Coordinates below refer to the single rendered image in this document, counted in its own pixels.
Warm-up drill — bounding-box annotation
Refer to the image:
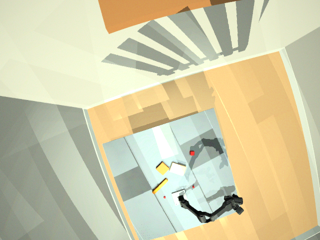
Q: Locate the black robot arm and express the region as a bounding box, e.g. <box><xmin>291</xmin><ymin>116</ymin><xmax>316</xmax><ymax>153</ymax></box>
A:
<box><xmin>177</xmin><ymin>194</ymin><xmax>243</xmax><ymax>223</ymax></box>

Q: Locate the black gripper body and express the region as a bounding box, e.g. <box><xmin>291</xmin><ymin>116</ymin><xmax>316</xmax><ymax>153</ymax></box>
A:
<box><xmin>234</xmin><ymin>204</ymin><xmax>244</xmax><ymax>215</ymax></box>

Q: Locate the yellow long bar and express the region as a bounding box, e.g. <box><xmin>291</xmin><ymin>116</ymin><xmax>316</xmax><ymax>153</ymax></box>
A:
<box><xmin>152</xmin><ymin>178</ymin><xmax>168</xmax><ymax>194</ymax></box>

